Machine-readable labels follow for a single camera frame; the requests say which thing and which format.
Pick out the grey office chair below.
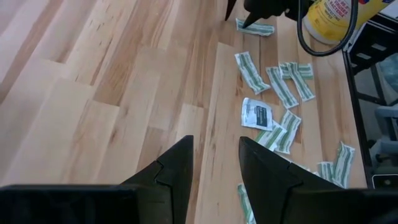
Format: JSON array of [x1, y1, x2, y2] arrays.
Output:
[[369, 104, 398, 175]]

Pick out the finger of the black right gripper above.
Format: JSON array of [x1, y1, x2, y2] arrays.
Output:
[[224, 0, 238, 21], [241, 9, 268, 29]]

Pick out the white dark-print wipe packet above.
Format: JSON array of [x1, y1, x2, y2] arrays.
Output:
[[241, 97, 274, 132]]

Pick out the black phone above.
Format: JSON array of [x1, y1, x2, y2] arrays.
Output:
[[371, 173, 398, 189]]

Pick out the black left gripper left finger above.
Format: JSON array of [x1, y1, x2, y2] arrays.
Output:
[[121, 135, 194, 224]]

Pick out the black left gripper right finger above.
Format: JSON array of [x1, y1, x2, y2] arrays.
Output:
[[238, 136, 343, 224]]

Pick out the white yellow wipes canister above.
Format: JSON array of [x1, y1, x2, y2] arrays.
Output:
[[303, 0, 395, 45]]

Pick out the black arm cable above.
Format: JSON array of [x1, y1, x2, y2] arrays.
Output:
[[296, 0, 359, 57]]

